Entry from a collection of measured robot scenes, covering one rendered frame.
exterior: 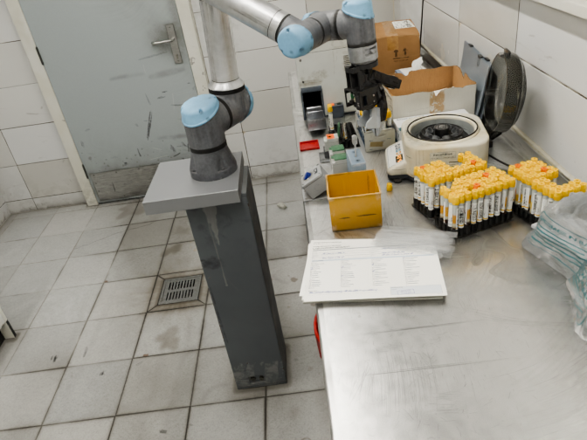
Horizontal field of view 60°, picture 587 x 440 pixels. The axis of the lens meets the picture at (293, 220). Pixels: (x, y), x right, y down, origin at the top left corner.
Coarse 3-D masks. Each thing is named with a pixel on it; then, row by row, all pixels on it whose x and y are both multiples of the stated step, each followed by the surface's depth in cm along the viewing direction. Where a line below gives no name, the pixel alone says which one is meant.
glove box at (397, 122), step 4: (444, 112) 171; (448, 112) 171; (452, 112) 170; (456, 112) 170; (460, 112) 169; (464, 112) 169; (412, 116) 172; (416, 116) 171; (396, 120) 171; (400, 120) 170; (404, 120) 170; (396, 124) 168; (400, 124) 168; (396, 128) 169; (400, 128) 165; (396, 132) 170; (400, 132) 164; (396, 136) 171; (400, 136) 164; (396, 140) 172; (400, 140) 165
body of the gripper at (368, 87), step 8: (368, 64) 130; (376, 64) 132; (352, 72) 131; (360, 72) 132; (368, 72) 134; (352, 80) 134; (360, 80) 133; (368, 80) 135; (344, 88) 137; (352, 88) 134; (360, 88) 134; (368, 88) 133; (376, 88) 134; (352, 96) 137; (360, 96) 132; (368, 96) 134; (376, 96) 136; (352, 104) 140; (360, 104) 134; (368, 104) 135; (376, 104) 137
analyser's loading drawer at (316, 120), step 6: (306, 108) 201; (312, 108) 193; (318, 108) 193; (306, 114) 196; (312, 114) 189; (318, 114) 189; (312, 120) 184; (318, 120) 185; (324, 120) 185; (312, 126) 185; (318, 126) 186; (324, 126) 186
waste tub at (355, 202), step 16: (336, 176) 138; (352, 176) 138; (368, 176) 138; (336, 192) 140; (352, 192) 140; (368, 192) 140; (336, 208) 128; (352, 208) 128; (368, 208) 128; (336, 224) 131; (352, 224) 131; (368, 224) 131
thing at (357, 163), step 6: (348, 150) 149; (354, 150) 148; (360, 150) 148; (348, 156) 146; (354, 156) 145; (360, 156) 144; (348, 162) 149; (354, 162) 142; (360, 162) 141; (348, 168) 151; (354, 168) 142; (360, 168) 142
